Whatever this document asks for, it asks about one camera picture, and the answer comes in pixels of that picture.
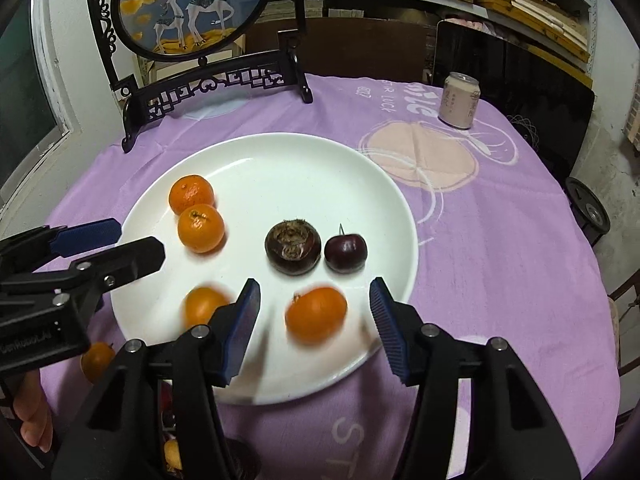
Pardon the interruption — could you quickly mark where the white round plate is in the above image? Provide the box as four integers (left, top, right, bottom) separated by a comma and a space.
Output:
110, 132, 418, 406

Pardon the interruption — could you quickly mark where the window frame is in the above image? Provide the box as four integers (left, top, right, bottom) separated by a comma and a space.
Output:
0, 0, 78, 183

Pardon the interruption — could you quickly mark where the pale pink drink can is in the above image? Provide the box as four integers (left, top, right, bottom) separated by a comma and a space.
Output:
438, 72, 482, 130

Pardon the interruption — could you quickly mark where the black round stool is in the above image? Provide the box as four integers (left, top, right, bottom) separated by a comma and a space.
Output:
565, 176, 612, 247

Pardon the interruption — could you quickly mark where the dark wooden cabinet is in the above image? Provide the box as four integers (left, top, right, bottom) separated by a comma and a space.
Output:
244, 16, 437, 82

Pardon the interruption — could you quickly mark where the dark brown water chestnut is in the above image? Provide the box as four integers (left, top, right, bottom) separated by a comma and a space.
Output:
264, 218, 322, 277

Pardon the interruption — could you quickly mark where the orange mandarin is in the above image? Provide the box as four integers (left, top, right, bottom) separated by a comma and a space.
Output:
177, 205, 226, 254
168, 174, 216, 216

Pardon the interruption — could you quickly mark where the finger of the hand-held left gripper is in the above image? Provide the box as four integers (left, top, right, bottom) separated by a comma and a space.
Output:
0, 218, 122, 275
0, 237, 166, 319

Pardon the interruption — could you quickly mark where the stack of wooden boards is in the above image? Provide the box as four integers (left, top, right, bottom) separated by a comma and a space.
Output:
477, 0, 593, 68

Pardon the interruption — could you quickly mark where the person's left hand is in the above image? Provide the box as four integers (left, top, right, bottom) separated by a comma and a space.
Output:
11, 369, 54, 453

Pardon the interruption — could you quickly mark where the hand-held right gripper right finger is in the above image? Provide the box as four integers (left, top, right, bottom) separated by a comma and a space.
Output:
369, 276, 583, 480

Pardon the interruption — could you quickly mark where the wooden chair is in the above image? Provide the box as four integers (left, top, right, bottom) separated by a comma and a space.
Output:
606, 269, 640, 377

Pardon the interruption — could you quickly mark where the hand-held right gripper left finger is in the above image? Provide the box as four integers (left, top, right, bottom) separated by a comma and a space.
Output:
52, 278, 262, 480

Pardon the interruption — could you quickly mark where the purple printed tablecloth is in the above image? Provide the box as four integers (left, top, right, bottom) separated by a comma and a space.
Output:
0, 72, 632, 480

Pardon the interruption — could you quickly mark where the dark red cherry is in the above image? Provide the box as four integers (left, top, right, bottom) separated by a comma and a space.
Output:
324, 224, 368, 275

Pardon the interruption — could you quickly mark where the dark red fruit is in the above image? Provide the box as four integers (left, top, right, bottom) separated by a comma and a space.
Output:
160, 385, 176, 430

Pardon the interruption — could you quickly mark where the black glossy panel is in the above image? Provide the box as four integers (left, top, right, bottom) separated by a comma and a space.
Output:
431, 20, 596, 177

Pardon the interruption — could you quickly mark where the dark brown bowl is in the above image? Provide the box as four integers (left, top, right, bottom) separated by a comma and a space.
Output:
225, 437, 263, 480

